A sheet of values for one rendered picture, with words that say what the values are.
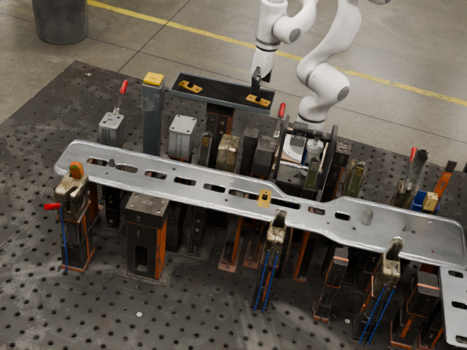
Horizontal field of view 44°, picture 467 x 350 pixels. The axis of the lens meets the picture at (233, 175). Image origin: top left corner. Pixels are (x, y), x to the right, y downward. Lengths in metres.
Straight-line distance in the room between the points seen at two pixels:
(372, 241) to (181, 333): 0.67
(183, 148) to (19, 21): 3.26
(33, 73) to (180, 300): 2.74
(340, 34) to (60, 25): 2.84
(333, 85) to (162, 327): 1.07
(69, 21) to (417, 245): 3.37
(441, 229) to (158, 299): 0.97
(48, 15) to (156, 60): 0.85
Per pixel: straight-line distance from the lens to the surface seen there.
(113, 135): 2.09
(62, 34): 4.69
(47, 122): 2.72
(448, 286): 1.88
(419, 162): 2.00
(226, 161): 2.01
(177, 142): 2.01
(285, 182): 2.07
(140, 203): 1.83
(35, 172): 2.46
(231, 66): 4.59
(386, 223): 1.98
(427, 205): 2.06
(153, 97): 2.17
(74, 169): 1.86
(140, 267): 2.03
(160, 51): 4.70
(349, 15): 2.22
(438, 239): 2.00
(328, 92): 2.25
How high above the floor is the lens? 2.30
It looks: 41 degrees down
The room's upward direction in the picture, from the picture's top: 9 degrees clockwise
